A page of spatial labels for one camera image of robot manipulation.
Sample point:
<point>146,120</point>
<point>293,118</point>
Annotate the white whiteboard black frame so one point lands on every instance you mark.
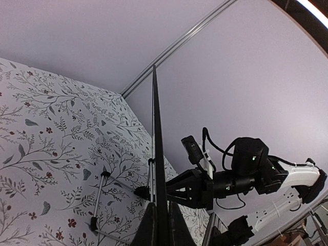
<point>163,234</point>

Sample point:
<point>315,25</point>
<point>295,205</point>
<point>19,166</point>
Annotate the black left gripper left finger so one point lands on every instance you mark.
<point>146,234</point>

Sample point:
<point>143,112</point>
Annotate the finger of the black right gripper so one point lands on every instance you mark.
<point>190,182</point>
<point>202,200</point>

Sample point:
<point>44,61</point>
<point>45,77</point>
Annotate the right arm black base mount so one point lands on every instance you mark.
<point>238,233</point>

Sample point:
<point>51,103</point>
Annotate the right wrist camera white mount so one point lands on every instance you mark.
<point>199,156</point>

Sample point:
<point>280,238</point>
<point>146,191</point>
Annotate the metal whiteboard back stand rod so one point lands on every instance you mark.
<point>93,223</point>

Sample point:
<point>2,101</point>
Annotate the floral patterned table mat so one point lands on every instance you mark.
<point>57,136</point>

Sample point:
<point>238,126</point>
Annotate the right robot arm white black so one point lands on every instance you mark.
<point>287,185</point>

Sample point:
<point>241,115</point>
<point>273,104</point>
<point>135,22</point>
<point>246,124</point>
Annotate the front aluminium rail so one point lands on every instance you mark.
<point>216,232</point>

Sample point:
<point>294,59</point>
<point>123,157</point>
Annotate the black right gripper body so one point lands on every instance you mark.
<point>241,163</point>

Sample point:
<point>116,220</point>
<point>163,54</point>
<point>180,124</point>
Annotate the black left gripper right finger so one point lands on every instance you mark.
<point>179,234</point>

